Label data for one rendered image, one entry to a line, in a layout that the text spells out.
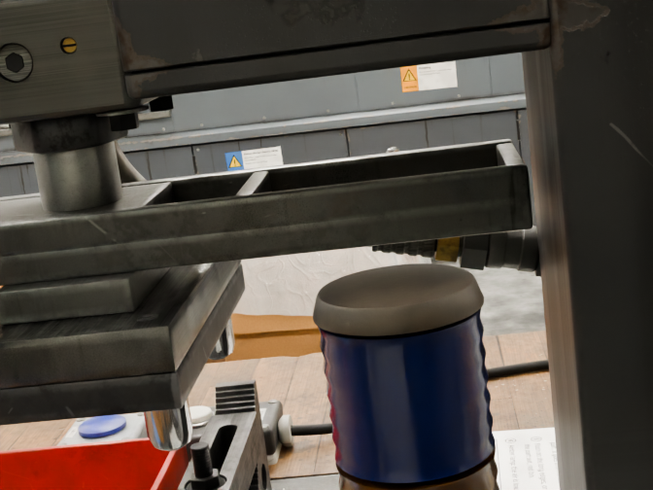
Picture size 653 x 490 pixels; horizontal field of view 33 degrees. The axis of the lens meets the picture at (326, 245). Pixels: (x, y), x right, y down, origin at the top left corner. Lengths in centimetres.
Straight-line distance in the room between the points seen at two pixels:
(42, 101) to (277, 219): 11
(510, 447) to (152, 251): 47
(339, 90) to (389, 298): 476
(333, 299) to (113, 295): 24
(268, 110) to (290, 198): 460
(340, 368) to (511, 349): 86
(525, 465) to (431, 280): 61
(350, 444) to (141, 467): 60
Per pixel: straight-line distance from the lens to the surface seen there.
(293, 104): 504
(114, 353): 46
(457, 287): 25
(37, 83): 48
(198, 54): 44
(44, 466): 87
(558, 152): 44
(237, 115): 509
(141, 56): 44
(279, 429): 93
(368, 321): 24
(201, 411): 94
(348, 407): 25
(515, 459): 87
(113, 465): 86
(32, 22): 48
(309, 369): 111
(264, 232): 47
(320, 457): 91
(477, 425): 26
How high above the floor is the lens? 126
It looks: 13 degrees down
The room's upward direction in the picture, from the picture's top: 7 degrees counter-clockwise
